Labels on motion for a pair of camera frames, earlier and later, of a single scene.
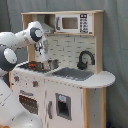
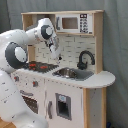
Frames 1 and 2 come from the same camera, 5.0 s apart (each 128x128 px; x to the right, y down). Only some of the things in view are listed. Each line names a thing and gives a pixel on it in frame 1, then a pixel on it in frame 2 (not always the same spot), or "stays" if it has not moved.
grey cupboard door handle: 49,109 stays
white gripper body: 43,50 -> 54,46
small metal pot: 53,64 -> 66,72
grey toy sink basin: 73,73 stays
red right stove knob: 35,83 stays
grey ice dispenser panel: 64,106 stays
